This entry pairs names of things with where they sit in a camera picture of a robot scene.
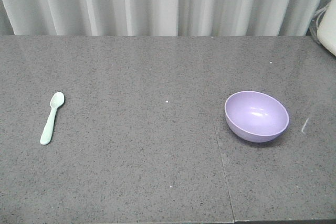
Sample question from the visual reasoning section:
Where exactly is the lilac plastic bowl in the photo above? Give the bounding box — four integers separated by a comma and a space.
224, 91, 289, 143

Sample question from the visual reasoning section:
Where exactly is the mint green plastic spoon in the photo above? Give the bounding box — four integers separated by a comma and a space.
40, 91, 65, 145

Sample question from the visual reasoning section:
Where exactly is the white pleated curtain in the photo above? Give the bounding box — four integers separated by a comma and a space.
1, 0, 328, 36

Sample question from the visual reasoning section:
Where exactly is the white rice cooker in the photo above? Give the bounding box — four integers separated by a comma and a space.
317, 0, 336, 56

